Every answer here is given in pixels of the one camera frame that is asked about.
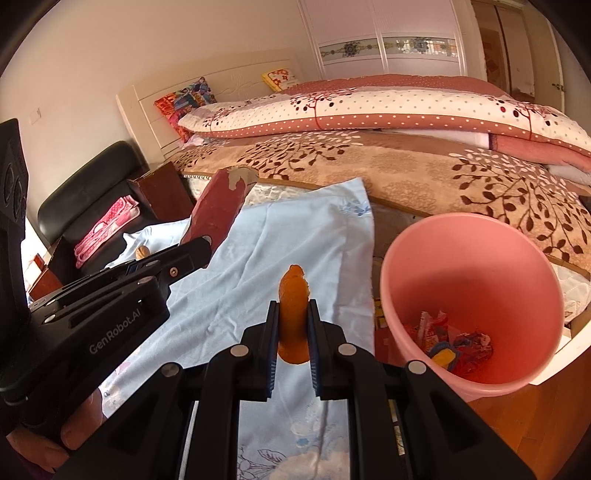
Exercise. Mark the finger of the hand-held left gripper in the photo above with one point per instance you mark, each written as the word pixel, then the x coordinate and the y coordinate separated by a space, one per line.
pixel 184 258
pixel 127 267

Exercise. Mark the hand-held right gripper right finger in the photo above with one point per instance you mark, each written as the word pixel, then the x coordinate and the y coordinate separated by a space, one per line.
pixel 314 350

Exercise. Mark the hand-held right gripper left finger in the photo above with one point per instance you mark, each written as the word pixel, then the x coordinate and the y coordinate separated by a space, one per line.
pixel 272 350

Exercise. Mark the orange peel piece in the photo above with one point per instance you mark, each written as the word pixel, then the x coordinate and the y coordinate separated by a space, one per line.
pixel 293 314

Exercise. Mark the red paper with grey back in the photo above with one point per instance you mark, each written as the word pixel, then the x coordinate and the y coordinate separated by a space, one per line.
pixel 212 207

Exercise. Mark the pink plastic bucket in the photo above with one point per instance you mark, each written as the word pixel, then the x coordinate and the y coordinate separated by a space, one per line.
pixel 461 277

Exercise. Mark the person's left hand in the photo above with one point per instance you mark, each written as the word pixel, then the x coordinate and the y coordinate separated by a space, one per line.
pixel 78 424

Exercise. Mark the pink towel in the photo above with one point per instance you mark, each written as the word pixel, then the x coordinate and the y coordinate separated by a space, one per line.
pixel 106 226

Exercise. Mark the brown wooden nightstand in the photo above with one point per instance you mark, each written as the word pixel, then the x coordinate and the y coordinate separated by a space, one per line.
pixel 161 189

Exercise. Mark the black leather sofa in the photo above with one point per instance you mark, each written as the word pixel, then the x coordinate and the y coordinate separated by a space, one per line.
pixel 92 184

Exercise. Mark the light blue floral cloth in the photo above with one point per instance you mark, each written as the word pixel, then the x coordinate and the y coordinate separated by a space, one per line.
pixel 277 230

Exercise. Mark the red white snack wrapper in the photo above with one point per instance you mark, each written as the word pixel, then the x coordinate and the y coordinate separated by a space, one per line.
pixel 429 327

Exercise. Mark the yellow blue wrapper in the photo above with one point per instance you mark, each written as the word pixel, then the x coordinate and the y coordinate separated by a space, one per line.
pixel 443 356

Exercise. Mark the bed with leaf blanket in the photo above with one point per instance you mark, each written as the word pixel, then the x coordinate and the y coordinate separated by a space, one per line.
pixel 152 115

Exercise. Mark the colourful patterned pillow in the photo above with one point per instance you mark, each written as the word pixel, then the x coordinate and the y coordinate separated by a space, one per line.
pixel 184 104

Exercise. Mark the red blue crumpled wrapper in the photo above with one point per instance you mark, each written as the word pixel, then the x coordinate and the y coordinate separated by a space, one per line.
pixel 471 353

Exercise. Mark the brown leaf-print blanket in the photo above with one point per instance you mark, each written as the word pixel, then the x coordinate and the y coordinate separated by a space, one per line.
pixel 415 175

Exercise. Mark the yellow floral pillow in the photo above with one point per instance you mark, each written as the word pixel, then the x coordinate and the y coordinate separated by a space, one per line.
pixel 279 78

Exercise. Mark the white pink polka-dot quilt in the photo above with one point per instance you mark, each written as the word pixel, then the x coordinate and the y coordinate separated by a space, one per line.
pixel 369 110

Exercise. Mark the white sliding-door wardrobe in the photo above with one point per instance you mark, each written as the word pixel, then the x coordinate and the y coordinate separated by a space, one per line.
pixel 346 23

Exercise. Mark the folded pink blanket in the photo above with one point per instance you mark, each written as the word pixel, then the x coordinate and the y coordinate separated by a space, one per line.
pixel 531 147

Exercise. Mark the folded grey blanket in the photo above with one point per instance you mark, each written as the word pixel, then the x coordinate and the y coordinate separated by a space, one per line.
pixel 572 173

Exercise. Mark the cream room door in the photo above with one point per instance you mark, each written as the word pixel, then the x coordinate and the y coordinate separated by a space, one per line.
pixel 508 46

